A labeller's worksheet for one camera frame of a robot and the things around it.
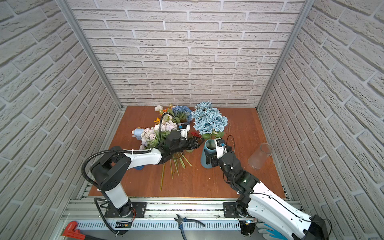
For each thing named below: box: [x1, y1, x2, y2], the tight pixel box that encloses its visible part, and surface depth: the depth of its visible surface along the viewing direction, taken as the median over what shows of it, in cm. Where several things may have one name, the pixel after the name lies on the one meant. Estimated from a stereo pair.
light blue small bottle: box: [131, 128, 145, 141], surface depth 97 cm
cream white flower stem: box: [154, 105, 164, 115], surface depth 119 cm
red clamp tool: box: [62, 221, 106, 240], surface depth 68 cm
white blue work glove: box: [256, 222, 288, 240], surface depth 69 cm
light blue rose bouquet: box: [191, 101, 228, 147], surface depth 67 cm
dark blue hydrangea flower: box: [172, 105, 193, 124], surface depth 109 cm
